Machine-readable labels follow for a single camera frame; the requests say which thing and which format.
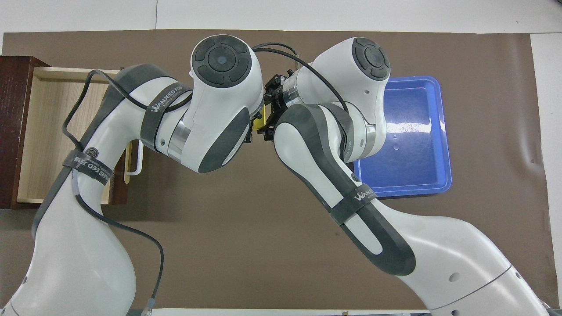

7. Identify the blue plastic tray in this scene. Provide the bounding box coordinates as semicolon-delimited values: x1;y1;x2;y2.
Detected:
353;76;453;198

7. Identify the yellow cube block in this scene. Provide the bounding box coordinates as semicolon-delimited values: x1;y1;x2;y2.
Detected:
252;105;269;133

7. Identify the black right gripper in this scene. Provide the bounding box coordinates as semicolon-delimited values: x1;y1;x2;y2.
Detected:
262;74;288;142

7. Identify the dark brown wooden cabinet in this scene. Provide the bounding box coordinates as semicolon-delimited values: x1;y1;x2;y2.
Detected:
0;56;50;210

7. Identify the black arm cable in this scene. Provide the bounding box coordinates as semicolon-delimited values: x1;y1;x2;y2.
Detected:
61;69;194;313
252;42;350;163

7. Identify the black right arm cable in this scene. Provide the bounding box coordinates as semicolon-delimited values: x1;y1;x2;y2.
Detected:
252;42;350;163

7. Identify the white drawer handle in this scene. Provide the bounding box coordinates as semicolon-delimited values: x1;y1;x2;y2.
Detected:
124;140;144;176

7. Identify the wooden drawer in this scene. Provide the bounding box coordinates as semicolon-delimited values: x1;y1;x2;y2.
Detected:
17;66;144;205

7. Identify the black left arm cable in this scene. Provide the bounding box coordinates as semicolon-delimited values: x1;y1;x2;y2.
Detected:
61;69;194;313

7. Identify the brown paper table mat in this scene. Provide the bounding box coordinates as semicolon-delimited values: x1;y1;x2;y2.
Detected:
2;29;547;310

